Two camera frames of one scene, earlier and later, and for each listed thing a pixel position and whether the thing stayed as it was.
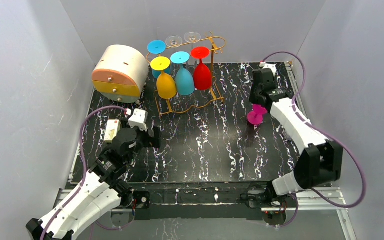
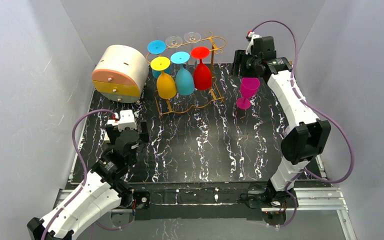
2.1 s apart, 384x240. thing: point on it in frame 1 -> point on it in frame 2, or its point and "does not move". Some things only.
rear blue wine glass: [157, 47] does not move
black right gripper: [256, 98] -> [240, 62]
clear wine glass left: [174, 41] does not move
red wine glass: [202, 76] does not move
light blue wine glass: [184, 84] does not move
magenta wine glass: [255, 117] -> [249, 86]
